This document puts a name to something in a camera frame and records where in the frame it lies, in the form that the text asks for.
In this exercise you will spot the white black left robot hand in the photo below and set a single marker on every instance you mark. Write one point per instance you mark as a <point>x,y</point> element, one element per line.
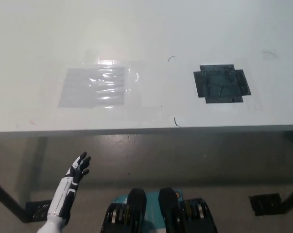
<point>78,168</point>

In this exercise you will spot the black metal table leg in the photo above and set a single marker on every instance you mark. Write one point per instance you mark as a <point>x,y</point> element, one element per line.
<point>7,199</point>
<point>292,199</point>

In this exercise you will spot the black tape square mark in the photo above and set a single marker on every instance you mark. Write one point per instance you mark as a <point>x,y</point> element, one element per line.
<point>221,85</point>

